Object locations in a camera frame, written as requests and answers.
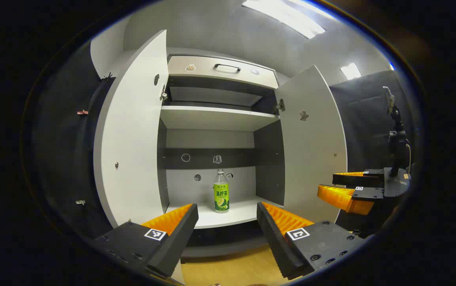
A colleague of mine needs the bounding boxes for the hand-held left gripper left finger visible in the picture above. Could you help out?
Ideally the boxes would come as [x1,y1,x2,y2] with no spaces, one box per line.
[93,203,199,278]

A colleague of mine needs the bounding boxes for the white cabinet shelf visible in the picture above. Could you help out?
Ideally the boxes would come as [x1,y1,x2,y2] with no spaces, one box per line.
[160,105,281,131]

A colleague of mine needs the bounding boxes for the grey cabinet door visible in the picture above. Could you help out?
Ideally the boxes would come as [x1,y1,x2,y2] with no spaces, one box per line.
[94,30,169,228]
[274,65,348,223]

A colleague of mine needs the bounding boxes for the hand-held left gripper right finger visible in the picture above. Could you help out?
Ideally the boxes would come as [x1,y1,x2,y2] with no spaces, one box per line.
[256,202,367,280]

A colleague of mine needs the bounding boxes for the small ceiling light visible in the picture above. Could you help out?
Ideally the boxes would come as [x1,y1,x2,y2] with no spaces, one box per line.
[340,63,362,80]

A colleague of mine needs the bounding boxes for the long ceiling light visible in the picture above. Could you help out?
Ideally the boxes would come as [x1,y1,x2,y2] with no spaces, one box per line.
[242,0,337,39]

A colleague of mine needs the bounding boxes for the green label plastic bottle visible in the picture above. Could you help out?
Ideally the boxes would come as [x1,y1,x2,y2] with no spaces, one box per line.
[213,169,230,214]

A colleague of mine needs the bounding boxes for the grey cabinet drawer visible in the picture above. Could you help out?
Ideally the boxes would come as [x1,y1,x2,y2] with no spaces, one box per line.
[167,55,279,89]

